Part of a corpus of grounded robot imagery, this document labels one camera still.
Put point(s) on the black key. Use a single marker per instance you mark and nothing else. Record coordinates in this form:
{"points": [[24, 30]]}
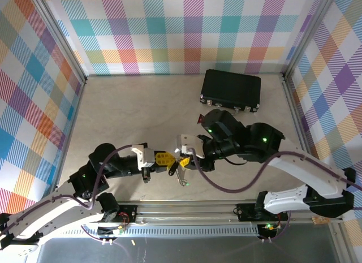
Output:
{"points": [[172, 169]]}

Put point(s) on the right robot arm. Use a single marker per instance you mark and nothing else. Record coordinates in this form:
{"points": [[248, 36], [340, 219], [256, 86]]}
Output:
{"points": [[311, 172]]}

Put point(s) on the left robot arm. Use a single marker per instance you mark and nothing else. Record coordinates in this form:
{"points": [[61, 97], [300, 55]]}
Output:
{"points": [[45, 215]]}

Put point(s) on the red triangle piece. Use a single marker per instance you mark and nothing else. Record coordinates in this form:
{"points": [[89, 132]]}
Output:
{"points": [[200, 119]]}

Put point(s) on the black briefcase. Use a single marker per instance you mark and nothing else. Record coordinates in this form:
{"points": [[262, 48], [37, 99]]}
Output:
{"points": [[230, 86]]}

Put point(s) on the grey metal plate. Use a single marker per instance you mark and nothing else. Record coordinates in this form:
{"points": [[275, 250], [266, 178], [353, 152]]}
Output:
{"points": [[198, 251]]}

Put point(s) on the small orange circuit board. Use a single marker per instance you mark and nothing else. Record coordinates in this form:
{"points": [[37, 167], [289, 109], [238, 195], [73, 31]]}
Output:
{"points": [[319, 220]]}

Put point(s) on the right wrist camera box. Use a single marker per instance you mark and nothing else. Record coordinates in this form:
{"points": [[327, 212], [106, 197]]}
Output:
{"points": [[188, 146]]}

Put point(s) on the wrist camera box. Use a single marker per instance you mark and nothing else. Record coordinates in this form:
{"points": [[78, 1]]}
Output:
{"points": [[188, 146], [142, 158]]}

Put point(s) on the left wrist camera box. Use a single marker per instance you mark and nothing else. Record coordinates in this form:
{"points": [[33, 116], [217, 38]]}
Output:
{"points": [[142, 158]]}

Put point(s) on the aluminium side rail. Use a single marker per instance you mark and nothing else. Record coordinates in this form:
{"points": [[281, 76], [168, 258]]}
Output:
{"points": [[300, 127], [68, 138]]}

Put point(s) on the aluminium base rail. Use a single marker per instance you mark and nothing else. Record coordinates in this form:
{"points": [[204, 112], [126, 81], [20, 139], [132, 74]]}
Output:
{"points": [[183, 210]]}

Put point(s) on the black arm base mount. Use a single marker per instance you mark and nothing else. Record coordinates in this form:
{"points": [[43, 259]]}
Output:
{"points": [[128, 213], [246, 213]]}

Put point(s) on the aluminium frame post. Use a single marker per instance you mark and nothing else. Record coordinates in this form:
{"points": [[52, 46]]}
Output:
{"points": [[307, 34], [60, 34]]}

